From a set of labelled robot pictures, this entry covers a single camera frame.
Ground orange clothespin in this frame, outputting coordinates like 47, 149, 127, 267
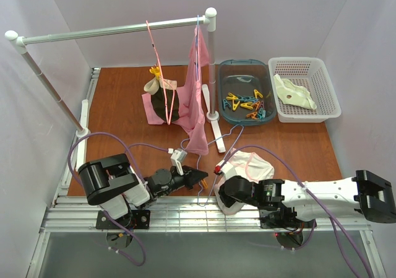
201, 180, 208, 189
251, 101, 262, 111
246, 111, 259, 119

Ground white pink-trimmed underwear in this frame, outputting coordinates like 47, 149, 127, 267
214, 150, 275, 215

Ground pink garment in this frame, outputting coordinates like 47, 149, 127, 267
176, 29, 209, 155

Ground blue wire hanger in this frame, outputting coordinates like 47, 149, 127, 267
180, 125, 244, 207

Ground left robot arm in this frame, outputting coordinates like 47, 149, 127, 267
78, 154, 208, 220

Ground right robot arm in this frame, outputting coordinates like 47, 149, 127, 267
218, 170, 395, 224

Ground dark green beige underwear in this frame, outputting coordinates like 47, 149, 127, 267
142, 77, 179, 125

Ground cream underwear in basket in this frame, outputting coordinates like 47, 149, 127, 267
273, 74, 317, 110

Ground yellow clothespin on hanger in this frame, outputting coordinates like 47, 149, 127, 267
149, 65, 161, 79

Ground blue hanger with pink garment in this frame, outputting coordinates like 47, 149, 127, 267
194, 15, 200, 82

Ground clothes rack with white feet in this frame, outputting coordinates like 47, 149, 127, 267
4, 7, 225, 153

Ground teal clothespin right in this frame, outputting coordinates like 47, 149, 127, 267
257, 108, 266, 119

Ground teal clothespin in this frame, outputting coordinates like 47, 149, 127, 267
257, 108, 266, 119
222, 98, 232, 111

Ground yellow clothespin centre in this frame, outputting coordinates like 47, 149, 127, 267
240, 102, 253, 110

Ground light blue clothespin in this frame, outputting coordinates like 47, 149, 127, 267
238, 95, 259, 103

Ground teal transparent plastic bin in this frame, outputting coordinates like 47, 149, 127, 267
217, 59, 277, 126

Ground white plastic basket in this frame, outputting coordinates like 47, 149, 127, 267
268, 57, 342, 123

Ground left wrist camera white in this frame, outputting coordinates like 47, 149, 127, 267
168, 148, 187, 176

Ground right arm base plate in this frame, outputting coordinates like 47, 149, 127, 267
259, 208, 317, 231

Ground pink wire hanger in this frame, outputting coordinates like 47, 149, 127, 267
145, 20, 176, 125

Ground aluminium rail frame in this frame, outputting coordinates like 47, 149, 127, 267
30, 67, 373, 277

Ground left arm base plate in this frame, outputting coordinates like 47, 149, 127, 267
95, 210, 151, 230

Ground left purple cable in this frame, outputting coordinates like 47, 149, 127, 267
67, 131, 174, 266

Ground purple cable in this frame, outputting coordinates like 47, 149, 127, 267
67, 131, 174, 266
221, 146, 375, 278

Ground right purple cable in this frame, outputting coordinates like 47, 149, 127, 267
221, 146, 375, 278

